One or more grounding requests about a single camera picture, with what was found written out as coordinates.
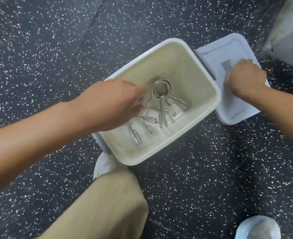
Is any person's left hand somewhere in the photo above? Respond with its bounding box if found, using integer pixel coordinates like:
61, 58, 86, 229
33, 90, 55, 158
83, 79, 147, 132

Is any person's right hand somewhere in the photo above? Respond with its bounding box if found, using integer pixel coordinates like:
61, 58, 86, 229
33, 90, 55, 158
225, 58, 267, 99

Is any white plastic bin lid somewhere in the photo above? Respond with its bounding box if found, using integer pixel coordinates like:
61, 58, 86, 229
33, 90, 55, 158
195, 33, 271, 126

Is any person's left forearm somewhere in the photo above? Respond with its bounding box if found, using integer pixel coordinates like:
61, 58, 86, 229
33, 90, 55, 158
0, 93, 95, 202

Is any person's right forearm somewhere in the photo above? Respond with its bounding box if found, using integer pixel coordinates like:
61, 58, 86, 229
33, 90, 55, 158
236, 82, 293, 158

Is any chrome spring barbell collar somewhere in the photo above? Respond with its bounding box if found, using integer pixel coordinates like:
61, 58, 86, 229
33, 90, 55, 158
126, 113, 160, 145
146, 77, 192, 115

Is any grey box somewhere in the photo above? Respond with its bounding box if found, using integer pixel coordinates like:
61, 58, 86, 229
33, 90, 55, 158
261, 0, 293, 72

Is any white plastic storage bin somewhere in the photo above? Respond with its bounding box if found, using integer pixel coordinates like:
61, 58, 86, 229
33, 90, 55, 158
92, 38, 222, 166

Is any person's white left shoe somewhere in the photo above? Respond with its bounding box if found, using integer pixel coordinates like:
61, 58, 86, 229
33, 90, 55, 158
93, 152, 120, 182

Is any person's white shoe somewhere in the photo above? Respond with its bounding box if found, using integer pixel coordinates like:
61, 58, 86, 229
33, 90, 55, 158
235, 215, 287, 239
93, 152, 120, 182

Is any person's beige trouser leg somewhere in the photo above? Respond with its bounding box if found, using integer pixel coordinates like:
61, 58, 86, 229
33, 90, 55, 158
36, 168, 149, 239

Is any person's white right shoe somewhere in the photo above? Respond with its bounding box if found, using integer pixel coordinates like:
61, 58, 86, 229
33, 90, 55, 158
235, 215, 287, 239

